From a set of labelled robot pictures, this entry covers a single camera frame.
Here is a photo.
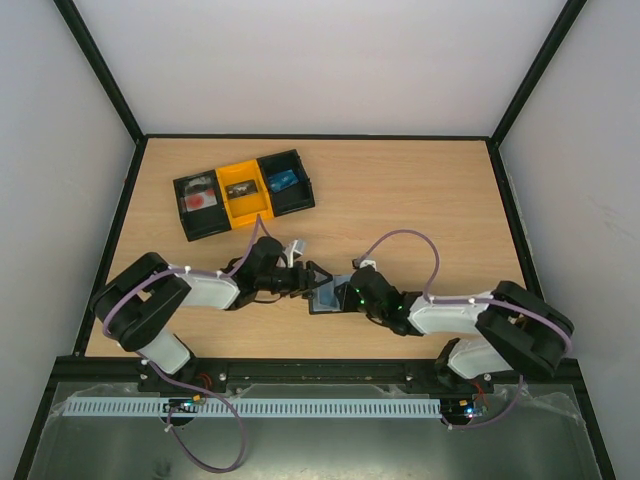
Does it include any yellow bin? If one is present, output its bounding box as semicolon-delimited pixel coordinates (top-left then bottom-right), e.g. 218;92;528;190
215;159;275;230

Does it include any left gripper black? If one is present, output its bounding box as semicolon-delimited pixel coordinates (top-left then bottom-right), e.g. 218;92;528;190
257;261;333;298

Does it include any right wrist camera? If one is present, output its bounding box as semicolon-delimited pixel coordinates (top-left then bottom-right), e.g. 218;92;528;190
352;256;377;271

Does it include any black bin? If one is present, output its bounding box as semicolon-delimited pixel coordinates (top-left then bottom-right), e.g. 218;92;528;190
173;170;231;242
257;149;315;217

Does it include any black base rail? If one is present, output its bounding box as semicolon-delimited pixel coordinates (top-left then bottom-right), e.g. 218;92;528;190
52;355;584;401

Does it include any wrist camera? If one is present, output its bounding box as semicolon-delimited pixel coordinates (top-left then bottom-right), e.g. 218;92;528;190
283;239;306;268
352;256;377;271

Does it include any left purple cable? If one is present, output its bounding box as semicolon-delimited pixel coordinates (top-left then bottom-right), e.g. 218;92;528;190
102;213;274;472

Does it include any light blue cable duct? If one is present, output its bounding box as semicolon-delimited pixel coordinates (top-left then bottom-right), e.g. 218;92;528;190
62;397;441;419

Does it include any dark picture card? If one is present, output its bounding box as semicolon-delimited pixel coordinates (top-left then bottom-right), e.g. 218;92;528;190
225;179;259;200

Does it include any black card holder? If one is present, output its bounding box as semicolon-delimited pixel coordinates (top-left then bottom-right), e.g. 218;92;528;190
308;274;351;315

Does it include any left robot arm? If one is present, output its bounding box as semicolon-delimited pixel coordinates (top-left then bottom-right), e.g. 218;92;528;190
89;236;333;377

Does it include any blue card in bin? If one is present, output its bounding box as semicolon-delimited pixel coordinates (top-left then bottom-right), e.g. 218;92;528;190
267;169;299;193

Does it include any black cage frame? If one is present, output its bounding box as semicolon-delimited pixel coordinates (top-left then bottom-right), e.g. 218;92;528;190
12;0;640;480

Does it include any red white card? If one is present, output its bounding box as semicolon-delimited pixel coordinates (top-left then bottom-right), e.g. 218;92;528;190
184;176;218;212

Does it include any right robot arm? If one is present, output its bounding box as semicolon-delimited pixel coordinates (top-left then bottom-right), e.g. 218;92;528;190
333;266;574;392

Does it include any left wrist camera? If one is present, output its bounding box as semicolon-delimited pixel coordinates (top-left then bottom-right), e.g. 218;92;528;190
283;239;306;268

